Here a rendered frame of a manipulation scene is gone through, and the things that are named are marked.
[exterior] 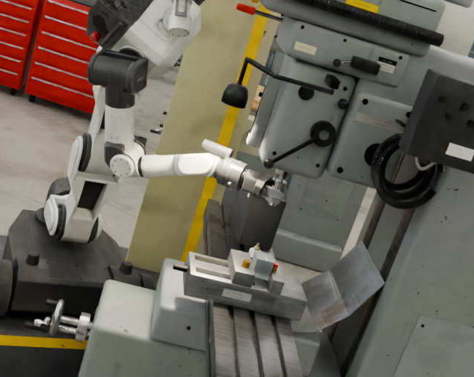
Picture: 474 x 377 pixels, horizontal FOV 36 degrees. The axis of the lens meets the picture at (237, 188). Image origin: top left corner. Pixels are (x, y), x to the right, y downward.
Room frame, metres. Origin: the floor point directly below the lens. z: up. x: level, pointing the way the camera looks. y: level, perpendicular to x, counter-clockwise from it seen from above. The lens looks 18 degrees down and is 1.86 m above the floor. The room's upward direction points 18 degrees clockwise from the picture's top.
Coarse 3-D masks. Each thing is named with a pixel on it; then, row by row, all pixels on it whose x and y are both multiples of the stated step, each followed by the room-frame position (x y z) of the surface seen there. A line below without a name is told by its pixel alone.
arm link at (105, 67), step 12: (96, 60) 2.12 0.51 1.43; (108, 60) 2.12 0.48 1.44; (120, 60) 2.12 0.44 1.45; (96, 72) 2.10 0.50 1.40; (108, 72) 2.09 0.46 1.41; (120, 72) 2.09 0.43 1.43; (96, 84) 2.12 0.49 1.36; (108, 84) 2.10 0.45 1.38; (120, 84) 2.09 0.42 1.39; (108, 96) 2.11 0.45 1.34; (120, 96) 2.10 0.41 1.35; (132, 96) 2.13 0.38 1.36; (120, 108) 2.11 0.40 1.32
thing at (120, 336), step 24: (120, 288) 2.15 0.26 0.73; (144, 288) 2.20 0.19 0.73; (96, 312) 1.99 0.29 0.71; (120, 312) 2.00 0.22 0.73; (144, 312) 2.05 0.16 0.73; (96, 336) 1.89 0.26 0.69; (120, 336) 1.90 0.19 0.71; (144, 336) 1.92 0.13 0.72; (96, 360) 1.89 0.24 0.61; (120, 360) 1.90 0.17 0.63; (144, 360) 1.91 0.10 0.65; (168, 360) 1.92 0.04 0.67; (192, 360) 1.93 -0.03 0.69
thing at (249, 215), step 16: (240, 192) 2.50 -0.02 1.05; (240, 208) 2.44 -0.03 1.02; (256, 208) 2.35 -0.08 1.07; (272, 208) 2.36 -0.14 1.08; (240, 224) 2.38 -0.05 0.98; (256, 224) 2.35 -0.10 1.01; (272, 224) 2.37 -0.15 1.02; (240, 240) 2.34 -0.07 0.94; (256, 240) 2.36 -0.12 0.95; (272, 240) 2.37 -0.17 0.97
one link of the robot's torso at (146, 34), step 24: (120, 0) 2.19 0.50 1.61; (144, 0) 2.23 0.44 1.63; (168, 0) 2.28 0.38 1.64; (96, 24) 2.26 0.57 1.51; (120, 24) 2.11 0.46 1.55; (144, 24) 2.20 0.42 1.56; (192, 24) 2.30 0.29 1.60; (120, 48) 2.21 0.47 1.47; (144, 48) 2.18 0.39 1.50; (168, 48) 2.21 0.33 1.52
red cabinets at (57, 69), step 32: (0, 0) 6.34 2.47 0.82; (32, 0) 6.38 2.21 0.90; (64, 0) 6.37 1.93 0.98; (96, 0) 6.87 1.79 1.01; (0, 32) 6.36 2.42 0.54; (32, 32) 6.44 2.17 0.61; (64, 32) 6.36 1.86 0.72; (0, 64) 6.36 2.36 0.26; (32, 64) 6.37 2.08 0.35; (64, 64) 6.37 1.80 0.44; (32, 96) 6.40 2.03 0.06; (64, 96) 6.37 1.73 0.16
